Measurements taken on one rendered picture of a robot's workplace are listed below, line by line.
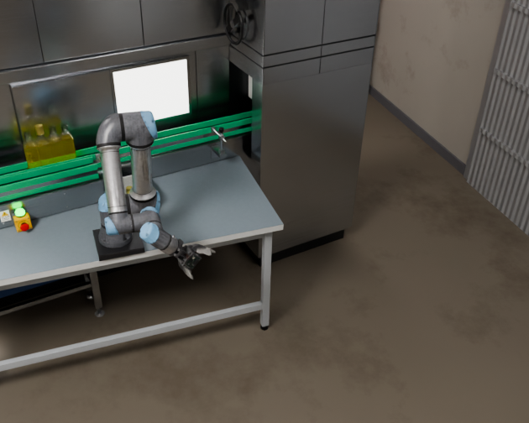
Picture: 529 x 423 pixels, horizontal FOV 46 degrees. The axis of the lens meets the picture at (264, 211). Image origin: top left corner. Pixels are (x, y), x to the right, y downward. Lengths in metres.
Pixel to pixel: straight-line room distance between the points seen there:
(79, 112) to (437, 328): 2.26
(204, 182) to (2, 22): 1.22
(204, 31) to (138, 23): 0.37
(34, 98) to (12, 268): 0.84
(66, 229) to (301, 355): 1.38
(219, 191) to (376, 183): 1.86
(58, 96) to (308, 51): 1.27
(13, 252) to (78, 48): 1.02
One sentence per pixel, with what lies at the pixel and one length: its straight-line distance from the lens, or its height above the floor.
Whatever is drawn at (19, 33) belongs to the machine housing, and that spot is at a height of 1.55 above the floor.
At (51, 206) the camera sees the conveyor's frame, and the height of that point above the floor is 0.80.
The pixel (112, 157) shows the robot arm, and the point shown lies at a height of 1.29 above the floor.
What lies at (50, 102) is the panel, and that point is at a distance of 3.29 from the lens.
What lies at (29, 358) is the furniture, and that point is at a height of 0.20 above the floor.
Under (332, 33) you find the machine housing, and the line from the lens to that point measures 3.41.
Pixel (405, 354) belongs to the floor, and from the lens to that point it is 3.56.
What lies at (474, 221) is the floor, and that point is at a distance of 4.66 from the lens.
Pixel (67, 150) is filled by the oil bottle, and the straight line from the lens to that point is 3.25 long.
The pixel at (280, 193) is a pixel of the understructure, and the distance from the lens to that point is 3.68.
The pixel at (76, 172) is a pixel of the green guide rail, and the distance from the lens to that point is 3.19.
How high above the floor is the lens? 2.57
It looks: 35 degrees down
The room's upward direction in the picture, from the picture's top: 2 degrees clockwise
